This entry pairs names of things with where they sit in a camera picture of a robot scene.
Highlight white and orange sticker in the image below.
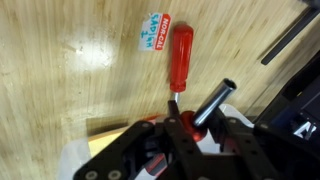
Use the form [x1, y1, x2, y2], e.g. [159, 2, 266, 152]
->
[137, 12, 172, 52]

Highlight long black flat bar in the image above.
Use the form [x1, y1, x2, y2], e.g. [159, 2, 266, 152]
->
[260, 6, 320, 66]

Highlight white plastic bottle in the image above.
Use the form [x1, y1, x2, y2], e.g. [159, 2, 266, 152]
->
[56, 103, 258, 180]

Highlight red handled screwdriver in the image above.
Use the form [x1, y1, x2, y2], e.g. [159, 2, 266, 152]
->
[169, 23, 195, 104]

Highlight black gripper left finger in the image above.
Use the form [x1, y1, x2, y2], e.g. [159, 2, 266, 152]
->
[73, 99, 214, 180]

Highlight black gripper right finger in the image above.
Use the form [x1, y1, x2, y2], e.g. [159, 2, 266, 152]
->
[209, 110, 281, 180]

